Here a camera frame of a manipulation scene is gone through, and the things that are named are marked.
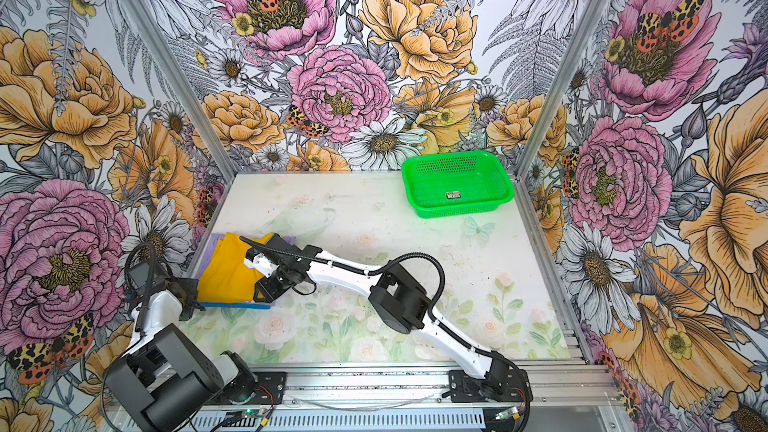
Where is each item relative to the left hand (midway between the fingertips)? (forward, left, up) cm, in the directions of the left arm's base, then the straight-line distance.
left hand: (196, 300), depth 83 cm
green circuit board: (-25, -20, -5) cm, 33 cm away
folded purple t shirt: (+18, +4, -3) cm, 18 cm away
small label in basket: (+42, -78, -5) cm, 88 cm away
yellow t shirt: (+6, -7, +2) cm, 9 cm away
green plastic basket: (+48, -74, -5) cm, 88 cm away
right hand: (0, -19, 0) cm, 19 cm away
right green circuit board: (-27, -80, -5) cm, 85 cm away
